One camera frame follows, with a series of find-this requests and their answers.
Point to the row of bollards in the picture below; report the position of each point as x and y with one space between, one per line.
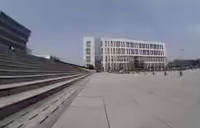
165 73

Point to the large white building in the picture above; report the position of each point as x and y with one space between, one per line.
128 53

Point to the wide grey concrete steps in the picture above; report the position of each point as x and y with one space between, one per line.
28 90

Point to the grey slotted paving strip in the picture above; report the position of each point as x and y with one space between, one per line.
44 111

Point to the dark banded building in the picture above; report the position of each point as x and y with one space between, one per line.
9 33

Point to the row of trees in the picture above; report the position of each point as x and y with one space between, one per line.
194 62

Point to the grey concrete slab pavement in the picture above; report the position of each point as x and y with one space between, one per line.
148 100

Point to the small white building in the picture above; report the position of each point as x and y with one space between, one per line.
43 57

